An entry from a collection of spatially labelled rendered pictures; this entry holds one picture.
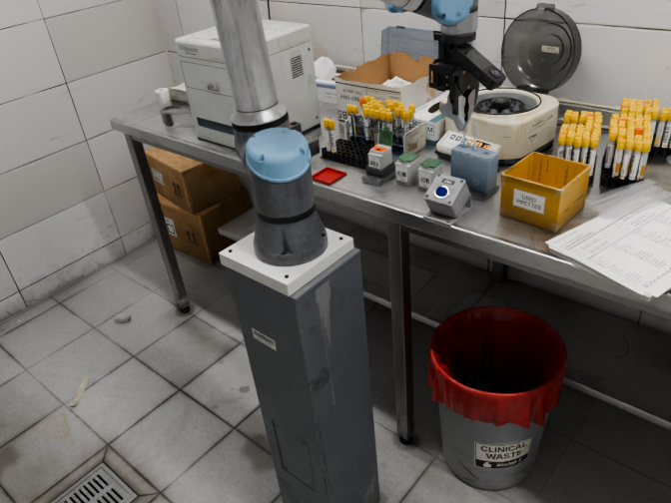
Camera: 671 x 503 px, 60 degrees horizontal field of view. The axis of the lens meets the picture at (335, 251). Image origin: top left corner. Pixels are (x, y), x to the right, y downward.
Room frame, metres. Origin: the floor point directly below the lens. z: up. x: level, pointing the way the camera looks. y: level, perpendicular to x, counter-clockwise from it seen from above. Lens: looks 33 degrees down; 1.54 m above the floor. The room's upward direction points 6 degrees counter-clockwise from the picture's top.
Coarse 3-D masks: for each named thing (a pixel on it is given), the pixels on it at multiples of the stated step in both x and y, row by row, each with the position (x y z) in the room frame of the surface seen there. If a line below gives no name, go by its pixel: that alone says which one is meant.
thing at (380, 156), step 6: (378, 144) 1.35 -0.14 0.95; (372, 150) 1.32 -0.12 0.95; (378, 150) 1.32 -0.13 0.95; (384, 150) 1.31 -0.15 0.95; (390, 150) 1.32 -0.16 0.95; (372, 156) 1.31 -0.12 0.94; (378, 156) 1.29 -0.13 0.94; (384, 156) 1.30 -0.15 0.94; (390, 156) 1.32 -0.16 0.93; (372, 162) 1.31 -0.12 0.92; (378, 162) 1.29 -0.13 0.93; (384, 162) 1.30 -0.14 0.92; (390, 162) 1.32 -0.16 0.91; (378, 168) 1.30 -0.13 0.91
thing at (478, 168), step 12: (456, 156) 1.22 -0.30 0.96; (468, 156) 1.19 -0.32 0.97; (480, 156) 1.17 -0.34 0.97; (492, 156) 1.16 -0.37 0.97; (456, 168) 1.22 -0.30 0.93; (468, 168) 1.19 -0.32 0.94; (480, 168) 1.17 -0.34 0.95; (492, 168) 1.17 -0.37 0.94; (468, 180) 1.19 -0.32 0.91; (480, 180) 1.17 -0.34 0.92; (492, 180) 1.17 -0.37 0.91; (480, 192) 1.16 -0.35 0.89; (492, 192) 1.17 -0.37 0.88
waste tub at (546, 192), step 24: (528, 168) 1.15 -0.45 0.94; (552, 168) 1.13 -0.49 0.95; (576, 168) 1.09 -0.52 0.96; (504, 192) 1.07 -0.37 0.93; (528, 192) 1.03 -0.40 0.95; (552, 192) 0.99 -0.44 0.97; (576, 192) 1.03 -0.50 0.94; (504, 216) 1.07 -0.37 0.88; (528, 216) 1.03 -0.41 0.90; (552, 216) 0.99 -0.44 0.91
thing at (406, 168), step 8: (400, 160) 1.26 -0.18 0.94; (408, 160) 1.26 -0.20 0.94; (416, 160) 1.27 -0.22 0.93; (400, 168) 1.26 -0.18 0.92; (408, 168) 1.25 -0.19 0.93; (416, 168) 1.27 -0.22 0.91; (400, 176) 1.26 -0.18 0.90; (408, 176) 1.25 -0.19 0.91; (416, 176) 1.27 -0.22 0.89; (400, 184) 1.26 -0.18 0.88; (408, 184) 1.25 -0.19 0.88
